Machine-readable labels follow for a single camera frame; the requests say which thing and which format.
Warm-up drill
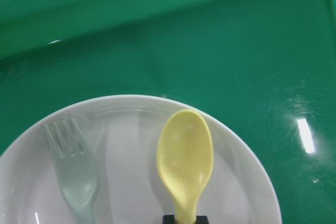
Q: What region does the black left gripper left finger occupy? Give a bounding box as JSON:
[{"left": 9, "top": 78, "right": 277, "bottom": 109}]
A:
[{"left": 162, "top": 215, "right": 177, "bottom": 224}]

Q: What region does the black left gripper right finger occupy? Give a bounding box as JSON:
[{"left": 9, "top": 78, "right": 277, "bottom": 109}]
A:
[{"left": 195, "top": 216, "right": 209, "bottom": 224}]

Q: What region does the yellow plastic spoon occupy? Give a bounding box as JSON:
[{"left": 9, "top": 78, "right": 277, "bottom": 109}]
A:
[{"left": 156, "top": 110, "right": 214, "bottom": 223}]

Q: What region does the white round plate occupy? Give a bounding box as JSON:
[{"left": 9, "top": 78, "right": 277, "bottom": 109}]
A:
[{"left": 1, "top": 95, "right": 282, "bottom": 223}]

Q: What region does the green plastic tray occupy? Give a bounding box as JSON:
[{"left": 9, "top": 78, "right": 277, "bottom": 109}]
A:
[{"left": 1, "top": 0, "right": 335, "bottom": 223}]

